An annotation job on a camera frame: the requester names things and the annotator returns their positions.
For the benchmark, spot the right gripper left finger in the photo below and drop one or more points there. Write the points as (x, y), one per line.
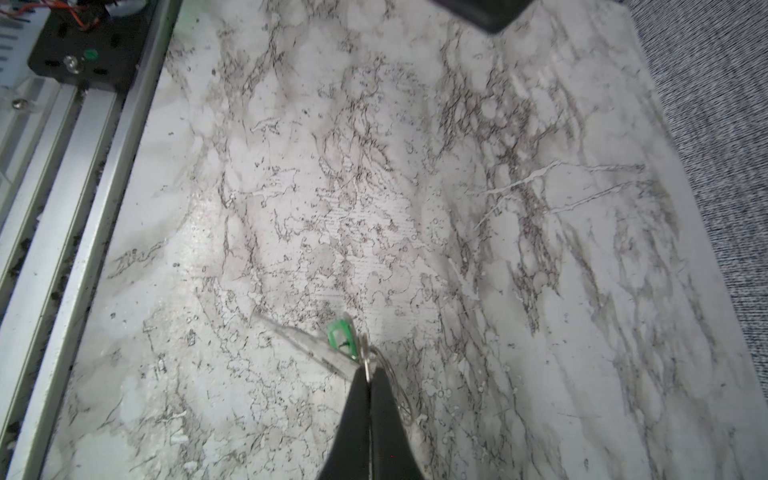
(349, 456)

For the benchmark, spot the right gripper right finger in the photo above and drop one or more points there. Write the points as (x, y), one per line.
(391, 454)

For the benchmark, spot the green capped key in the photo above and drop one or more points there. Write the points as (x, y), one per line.
(314, 348)

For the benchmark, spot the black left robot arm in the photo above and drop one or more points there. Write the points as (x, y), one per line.
(491, 16)

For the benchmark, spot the aluminium front rail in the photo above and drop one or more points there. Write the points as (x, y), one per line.
(66, 154)

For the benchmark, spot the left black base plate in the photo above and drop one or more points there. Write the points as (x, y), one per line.
(94, 44)

